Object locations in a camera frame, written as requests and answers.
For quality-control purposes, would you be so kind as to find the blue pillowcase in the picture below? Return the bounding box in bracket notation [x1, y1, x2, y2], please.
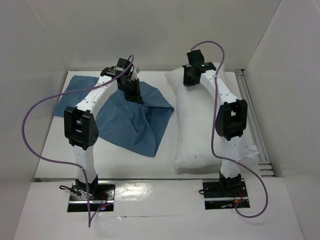
[52, 75, 175, 158]

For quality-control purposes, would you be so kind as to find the aluminium frame rail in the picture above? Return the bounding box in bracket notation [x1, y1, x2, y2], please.
[234, 69, 276, 178]

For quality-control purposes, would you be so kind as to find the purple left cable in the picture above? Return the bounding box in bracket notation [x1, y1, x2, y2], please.
[21, 54, 136, 228]

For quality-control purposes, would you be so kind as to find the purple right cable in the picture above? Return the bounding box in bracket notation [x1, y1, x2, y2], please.
[188, 41, 270, 219]

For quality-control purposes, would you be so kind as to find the purple cable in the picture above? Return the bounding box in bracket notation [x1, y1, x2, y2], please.
[188, 41, 270, 219]
[21, 54, 136, 228]

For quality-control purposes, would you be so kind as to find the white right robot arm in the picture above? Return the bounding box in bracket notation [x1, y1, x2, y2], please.
[183, 49, 248, 197]

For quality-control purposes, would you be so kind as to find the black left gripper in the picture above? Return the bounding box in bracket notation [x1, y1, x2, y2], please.
[118, 78, 143, 105]

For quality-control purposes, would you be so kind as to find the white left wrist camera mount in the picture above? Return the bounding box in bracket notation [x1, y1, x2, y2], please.
[130, 67, 140, 81]

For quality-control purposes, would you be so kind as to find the white pillow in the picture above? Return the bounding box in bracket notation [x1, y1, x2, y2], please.
[164, 62, 260, 170]

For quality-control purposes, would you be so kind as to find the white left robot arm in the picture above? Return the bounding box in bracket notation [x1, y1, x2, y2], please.
[63, 55, 144, 200]

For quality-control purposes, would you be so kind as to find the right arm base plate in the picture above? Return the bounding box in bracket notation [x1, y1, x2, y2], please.
[198, 180, 251, 210]

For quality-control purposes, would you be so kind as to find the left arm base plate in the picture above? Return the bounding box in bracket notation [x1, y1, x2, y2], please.
[66, 181, 116, 213]

